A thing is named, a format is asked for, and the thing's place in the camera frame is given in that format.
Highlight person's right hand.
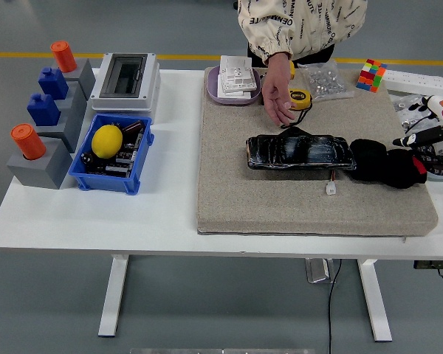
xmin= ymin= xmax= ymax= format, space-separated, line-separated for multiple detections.
xmin=261 ymin=51 xmax=296 ymax=128

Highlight black glossy panel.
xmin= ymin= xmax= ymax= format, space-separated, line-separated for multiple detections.
xmin=245 ymin=126 xmax=357 ymax=171

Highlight black rag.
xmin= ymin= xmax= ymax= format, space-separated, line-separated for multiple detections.
xmin=349 ymin=138 xmax=428 ymax=190

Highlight yellow tape measure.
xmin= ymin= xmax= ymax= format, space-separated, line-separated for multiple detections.
xmin=279 ymin=88 xmax=314 ymax=129

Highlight white power strip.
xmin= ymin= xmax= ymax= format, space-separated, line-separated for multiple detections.
xmin=382 ymin=69 xmax=443 ymax=97

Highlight clear bags of washers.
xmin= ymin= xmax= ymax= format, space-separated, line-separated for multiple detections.
xmin=391 ymin=94 xmax=440 ymax=128

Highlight clear bag of metal nuts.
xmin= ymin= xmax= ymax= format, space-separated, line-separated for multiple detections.
xmin=301 ymin=60 xmax=355 ymax=103

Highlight purple tray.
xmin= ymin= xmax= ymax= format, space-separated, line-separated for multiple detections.
xmin=206 ymin=66 xmax=262 ymax=106

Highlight person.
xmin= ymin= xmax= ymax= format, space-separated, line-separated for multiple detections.
xmin=237 ymin=0 xmax=368 ymax=69

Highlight colourful puzzle cube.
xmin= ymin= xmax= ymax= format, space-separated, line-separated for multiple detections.
xmin=355 ymin=58 xmax=388 ymax=94

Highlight grey-brown mat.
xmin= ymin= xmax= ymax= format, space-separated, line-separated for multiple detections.
xmin=196 ymin=67 xmax=439 ymax=237

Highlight grey electrical distribution box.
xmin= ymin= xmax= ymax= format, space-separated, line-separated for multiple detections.
xmin=89 ymin=52 xmax=162 ymax=114

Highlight white table leg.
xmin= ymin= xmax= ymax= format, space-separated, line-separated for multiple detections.
xmin=97 ymin=254 xmax=130 ymax=337
xmin=357 ymin=259 xmax=394 ymax=342

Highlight dark circuit board pile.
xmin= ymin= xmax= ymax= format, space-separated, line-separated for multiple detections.
xmin=84 ymin=119 xmax=147 ymax=178

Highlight yellow lemon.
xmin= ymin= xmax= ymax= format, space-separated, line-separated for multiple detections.
xmin=91 ymin=124 xmax=124 ymax=159

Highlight grey holder block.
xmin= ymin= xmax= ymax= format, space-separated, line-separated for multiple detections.
xmin=34 ymin=96 xmax=89 ymax=154
xmin=55 ymin=80 xmax=89 ymax=115
xmin=61 ymin=58 xmax=97 ymax=101
xmin=6 ymin=136 xmax=75 ymax=190

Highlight blue plastic bin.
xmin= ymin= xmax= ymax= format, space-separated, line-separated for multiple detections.
xmin=68 ymin=113 xmax=155 ymax=195

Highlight orange cylinder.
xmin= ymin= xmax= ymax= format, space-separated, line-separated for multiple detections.
xmin=50 ymin=40 xmax=78 ymax=74
xmin=10 ymin=123 xmax=47 ymax=161

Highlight blue block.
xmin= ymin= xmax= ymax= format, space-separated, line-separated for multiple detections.
xmin=38 ymin=66 xmax=69 ymax=100
xmin=26 ymin=93 xmax=62 ymax=127

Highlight white switch plate stack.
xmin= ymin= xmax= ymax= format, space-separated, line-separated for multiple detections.
xmin=216 ymin=55 xmax=258 ymax=100

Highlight white wire connector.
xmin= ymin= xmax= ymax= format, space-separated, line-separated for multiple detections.
xmin=324 ymin=171 xmax=337 ymax=196

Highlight silver metal bracket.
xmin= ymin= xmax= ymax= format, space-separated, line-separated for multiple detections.
xmin=304 ymin=257 xmax=337 ymax=284

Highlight black floor cable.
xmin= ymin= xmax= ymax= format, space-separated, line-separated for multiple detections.
xmin=327 ymin=259 xmax=343 ymax=354

